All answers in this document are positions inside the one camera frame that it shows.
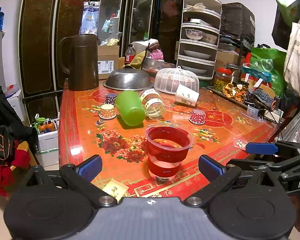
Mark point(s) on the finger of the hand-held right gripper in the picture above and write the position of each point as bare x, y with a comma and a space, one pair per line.
285, 163
261, 148

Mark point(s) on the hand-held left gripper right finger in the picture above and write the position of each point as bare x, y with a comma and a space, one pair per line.
211, 168

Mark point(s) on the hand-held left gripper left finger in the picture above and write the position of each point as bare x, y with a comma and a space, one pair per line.
89, 168

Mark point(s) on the red clear plastic cup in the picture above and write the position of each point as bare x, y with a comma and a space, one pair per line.
168, 150

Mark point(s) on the green plastic cup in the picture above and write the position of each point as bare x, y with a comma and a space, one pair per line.
130, 107

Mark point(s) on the white printed paper cup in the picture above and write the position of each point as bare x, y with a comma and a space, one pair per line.
186, 95

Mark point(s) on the yellow paper card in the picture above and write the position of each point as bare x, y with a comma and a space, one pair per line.
114, 189

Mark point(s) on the clear plastic bag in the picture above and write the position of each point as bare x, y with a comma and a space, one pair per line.
296, 125

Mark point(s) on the red dotted cupcake liner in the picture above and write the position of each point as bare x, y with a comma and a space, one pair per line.
197, 117

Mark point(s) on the white box of small bottles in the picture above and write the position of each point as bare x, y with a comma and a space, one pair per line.
46, 136

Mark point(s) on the orange dotted cupcake liner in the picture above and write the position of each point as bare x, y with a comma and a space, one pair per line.
107, 111

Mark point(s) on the dried orange peels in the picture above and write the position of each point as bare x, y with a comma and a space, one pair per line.
233, 92

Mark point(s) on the wooden chair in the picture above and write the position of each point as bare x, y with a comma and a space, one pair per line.
23, 152

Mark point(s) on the purple dotted cupcake liner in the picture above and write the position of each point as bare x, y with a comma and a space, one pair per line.
111, 99

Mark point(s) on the black tray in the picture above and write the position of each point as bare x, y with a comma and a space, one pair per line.
216, 91

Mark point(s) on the pickle jar with red lid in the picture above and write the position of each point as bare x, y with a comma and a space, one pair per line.
221, 80

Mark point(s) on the green shopping bag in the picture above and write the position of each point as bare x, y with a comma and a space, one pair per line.
267, 67

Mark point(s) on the clear glass jar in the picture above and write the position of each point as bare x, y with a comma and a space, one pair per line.
154, 103

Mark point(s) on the pile of dark clothes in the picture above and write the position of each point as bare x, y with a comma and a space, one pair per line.
5, 130

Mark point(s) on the white tote bag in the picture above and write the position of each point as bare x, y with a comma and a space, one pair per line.
298, 62

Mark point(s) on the white plastic food cover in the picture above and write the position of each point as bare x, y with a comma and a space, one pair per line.
175, 78

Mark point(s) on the steel colander bowl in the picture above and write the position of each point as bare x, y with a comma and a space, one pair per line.
127, 78

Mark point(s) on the white cardboard box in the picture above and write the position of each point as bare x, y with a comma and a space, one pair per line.
16, 103

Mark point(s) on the white plate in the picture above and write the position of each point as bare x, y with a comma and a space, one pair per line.
195, 69
197, 54

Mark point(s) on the brown thermos jug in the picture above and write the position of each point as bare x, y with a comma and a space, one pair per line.
82, 62

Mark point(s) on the steel basin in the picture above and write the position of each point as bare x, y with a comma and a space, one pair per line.
155, 66

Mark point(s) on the olive cloth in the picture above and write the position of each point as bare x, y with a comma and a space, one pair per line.
136, 60

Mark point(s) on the black hanging bag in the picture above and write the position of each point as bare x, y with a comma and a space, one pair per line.
280, 30

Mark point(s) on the dark bottle with red cap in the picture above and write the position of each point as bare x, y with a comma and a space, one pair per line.
129, 55

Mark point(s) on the pink cloth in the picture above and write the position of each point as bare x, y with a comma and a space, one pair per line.
157, 54

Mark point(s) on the floral ceramic bowl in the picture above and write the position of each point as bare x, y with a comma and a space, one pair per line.
200, 35

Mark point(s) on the black cloth cover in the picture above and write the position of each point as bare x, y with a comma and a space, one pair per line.
237, 20

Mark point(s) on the white tiered dish rack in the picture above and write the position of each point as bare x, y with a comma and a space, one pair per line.
202, 20

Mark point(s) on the dark patterned wardrobe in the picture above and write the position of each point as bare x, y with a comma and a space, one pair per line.
40, 35

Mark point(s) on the blue snack bag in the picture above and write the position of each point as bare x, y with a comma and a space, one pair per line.
89, 17

